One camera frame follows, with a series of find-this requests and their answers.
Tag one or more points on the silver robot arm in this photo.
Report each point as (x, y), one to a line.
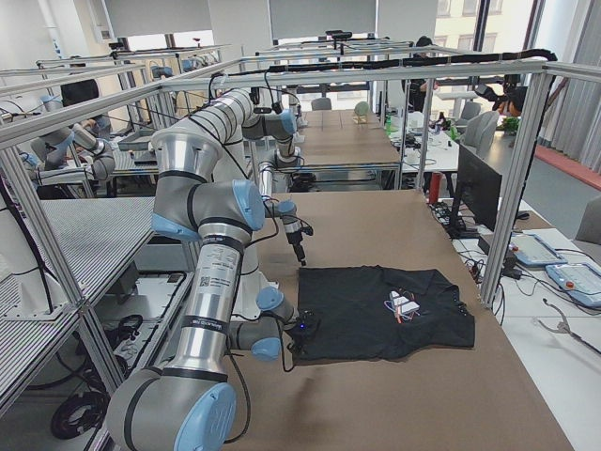
(189, 404)
(240, 117)

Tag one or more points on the blue teach pendant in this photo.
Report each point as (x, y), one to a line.
(531, 251)

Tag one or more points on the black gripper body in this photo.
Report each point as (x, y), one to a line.
(299, 333)
(295, 243)

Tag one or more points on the black computer monitor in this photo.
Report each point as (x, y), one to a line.
(478, 188)

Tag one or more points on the black t-shirt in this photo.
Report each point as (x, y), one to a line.
(373, 312)

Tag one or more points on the metal reacher grabber tool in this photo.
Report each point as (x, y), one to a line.
(563, 327)

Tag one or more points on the striped aluminium work table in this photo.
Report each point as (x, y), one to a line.
(98, 237)

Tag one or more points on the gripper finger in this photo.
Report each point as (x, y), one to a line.
(302, 256)
(296, 250)

